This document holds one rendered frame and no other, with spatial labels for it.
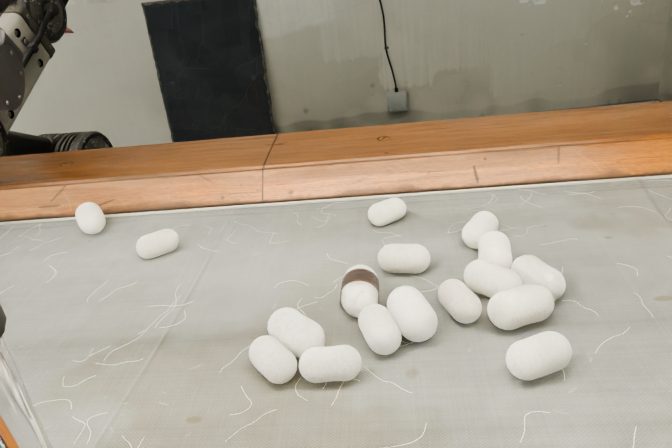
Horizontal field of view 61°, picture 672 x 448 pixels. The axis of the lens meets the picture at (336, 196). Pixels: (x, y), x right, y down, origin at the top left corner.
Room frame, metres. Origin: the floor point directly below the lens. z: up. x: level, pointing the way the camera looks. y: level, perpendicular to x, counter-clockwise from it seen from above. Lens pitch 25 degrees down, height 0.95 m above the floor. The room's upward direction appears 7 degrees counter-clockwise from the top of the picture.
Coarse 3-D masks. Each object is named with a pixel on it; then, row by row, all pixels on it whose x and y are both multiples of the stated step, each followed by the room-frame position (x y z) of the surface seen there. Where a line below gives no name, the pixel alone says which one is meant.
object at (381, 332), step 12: (360, 312) 0.26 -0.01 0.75; (372, 312) 0.25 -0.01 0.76; (384, 312) 0.25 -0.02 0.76; (360, 324) 0.25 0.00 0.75; (372, 324) 0.25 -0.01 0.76; (384, 324) 0.24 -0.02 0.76; (396, 324) 0.25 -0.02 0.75; (372, 336) 0.24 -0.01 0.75; (384, 336) 0.24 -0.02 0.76; (396, 336) 0.24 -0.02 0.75; (372, 348) 0.24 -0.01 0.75; (384, 348) 0.23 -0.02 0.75; (396, 348) 0.24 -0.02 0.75
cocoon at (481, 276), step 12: (468, 264) 0.29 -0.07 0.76; (480, 264) 0.29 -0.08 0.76; (492, 264) 0.28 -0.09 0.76; (468, 276) 0.28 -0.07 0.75; (480, 276) 0.28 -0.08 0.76; (492, 276) 0.27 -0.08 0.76; (504, 276) 0.27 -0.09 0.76; (516, 276) 0.27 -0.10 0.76; (480, 288) 0.28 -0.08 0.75; (492, 288) 0.27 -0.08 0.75; (504, 288) 0.27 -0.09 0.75
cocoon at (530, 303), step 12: (516, 288) 0.26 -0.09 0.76; (528, 288) 0.26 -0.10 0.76; (540, 288) 0.25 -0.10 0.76; (492, 300) 0.25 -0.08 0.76; (504, 300) 0.25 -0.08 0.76; (516, 300) 0.25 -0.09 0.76; (528, 300) 0.25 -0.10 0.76; (540, 300) 0.25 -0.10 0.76; (552, 300) 0.25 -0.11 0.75; (492, 312) 0.25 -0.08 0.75; (504, 312) 0.24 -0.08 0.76; (516, 312) 0.24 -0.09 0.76; (528, 312) 0.24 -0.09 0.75; (540, 312) 0.25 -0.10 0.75; (504, 324) 0.24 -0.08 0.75; (516, 324) 0.24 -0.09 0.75
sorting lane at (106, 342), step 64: (448, 192) 0.42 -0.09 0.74; (512, 192) 0.41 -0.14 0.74; (576, 192) 0.40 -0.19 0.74; (640, 192) 0.39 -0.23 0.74; (0, 256) 0.41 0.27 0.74; (64, 256) 0.40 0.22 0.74; (128, 256) 0.38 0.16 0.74; (192, 256) 0.37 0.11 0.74; (256, 256) 0.36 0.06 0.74; (320, 256) 0.35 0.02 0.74; (448, 256) 0.33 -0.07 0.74; (512, 256) 0.32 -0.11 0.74; (576, 256) 0.31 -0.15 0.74; (640, 256) 0.30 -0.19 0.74; (64, 320) 0.31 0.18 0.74; (128, 320) 0.30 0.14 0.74; (192, 320) 0.29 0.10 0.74; (256, 320) 0.28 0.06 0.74; (320, 320) 0.28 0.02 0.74; (448, 320) 0.26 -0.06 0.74; (576, 320) 0.25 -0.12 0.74; (640, 320) 0.24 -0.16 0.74; (64, 384) 0.25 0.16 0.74; (128, 384) 0.24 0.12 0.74; (192, 384) 0.24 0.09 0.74; (256, 384) 0.23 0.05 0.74; (320, 384) 0.22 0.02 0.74; (384, 384) 0.22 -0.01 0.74; (448, 384) 0.21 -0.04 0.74; (512, 384) 0.21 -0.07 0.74; (576, 384) 0.20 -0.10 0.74; (640, 384) 0.20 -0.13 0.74
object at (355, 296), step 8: (344, 288) 0.28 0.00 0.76; (352, 288) 0.28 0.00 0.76; (360, 288) 0.27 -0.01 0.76; (368, 288) 0.28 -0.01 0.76; (344, 296) 0.27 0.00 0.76; (352, 296) 0.27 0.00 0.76; (360, 296) 0.27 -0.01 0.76; (368, 296) 0.27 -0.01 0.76; (376, 296) 0.27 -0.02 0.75; (344, 304) 0.27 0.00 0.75; (352, 304) 0.27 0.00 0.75; (360, 304) 0.27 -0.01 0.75; (368, 304) 0.27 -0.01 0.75; (352, 312) 0.27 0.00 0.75
